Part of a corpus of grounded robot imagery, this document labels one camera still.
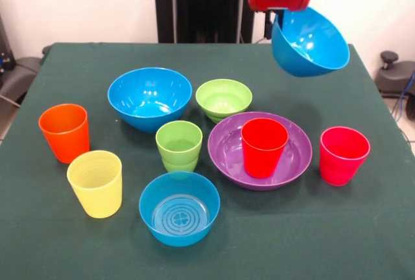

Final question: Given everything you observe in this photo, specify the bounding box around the small patterned blue bowl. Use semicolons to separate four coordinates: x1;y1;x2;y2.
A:
139;171;221;248

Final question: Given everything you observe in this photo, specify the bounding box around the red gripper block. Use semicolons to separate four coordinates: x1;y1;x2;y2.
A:
247;0;313;40

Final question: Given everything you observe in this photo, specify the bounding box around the purple plastic bowl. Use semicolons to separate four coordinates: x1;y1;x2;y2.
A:
207;111;313;192

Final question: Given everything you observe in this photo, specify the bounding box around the blue cable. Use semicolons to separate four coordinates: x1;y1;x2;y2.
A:
394;72;415;122

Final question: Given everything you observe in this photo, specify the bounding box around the orange plastic cup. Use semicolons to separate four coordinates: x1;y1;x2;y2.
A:
38;103;91;165

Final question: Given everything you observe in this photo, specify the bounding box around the pink plastic cup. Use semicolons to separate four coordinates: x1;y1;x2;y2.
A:
319;126;371;187

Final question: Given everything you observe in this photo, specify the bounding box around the large blue plastic bowl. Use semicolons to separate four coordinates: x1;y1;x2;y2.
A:
107;67;193;134
270;6;350;78

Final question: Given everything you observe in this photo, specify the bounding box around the dark green tablecloth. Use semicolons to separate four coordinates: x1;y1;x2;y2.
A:
0;42;415;280

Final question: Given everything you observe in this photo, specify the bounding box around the dark grey machine foot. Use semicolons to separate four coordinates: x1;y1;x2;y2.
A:
0;56;43;106
375;50;415;98

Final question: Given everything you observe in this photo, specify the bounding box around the red plastic cup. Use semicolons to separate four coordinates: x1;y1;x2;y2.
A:
241;117;289;179

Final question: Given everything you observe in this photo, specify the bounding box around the green plastic cup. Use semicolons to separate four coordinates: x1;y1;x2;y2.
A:
155;120;204;164
161;155;200;173

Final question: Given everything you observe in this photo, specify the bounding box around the yellow plastic cup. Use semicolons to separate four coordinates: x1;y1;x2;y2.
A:
66;150;123;219

